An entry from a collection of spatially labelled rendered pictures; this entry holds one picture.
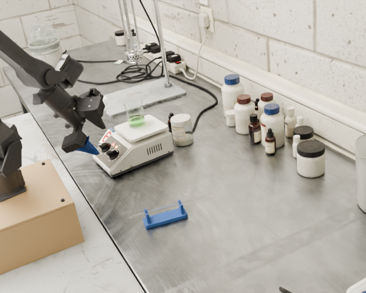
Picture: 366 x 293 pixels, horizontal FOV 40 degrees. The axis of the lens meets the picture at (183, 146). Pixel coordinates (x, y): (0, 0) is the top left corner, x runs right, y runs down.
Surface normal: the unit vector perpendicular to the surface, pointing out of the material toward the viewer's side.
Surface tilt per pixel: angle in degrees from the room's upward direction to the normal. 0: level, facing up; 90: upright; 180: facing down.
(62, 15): 90
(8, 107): 90
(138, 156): 90
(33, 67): 69
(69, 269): 0
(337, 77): 90
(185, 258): 0
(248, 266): 0
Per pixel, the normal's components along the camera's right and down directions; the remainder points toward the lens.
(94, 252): -0.13, -0.88
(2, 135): 0.67, -0.25
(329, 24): -0.89, 0.31
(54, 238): 0.44, 0.36
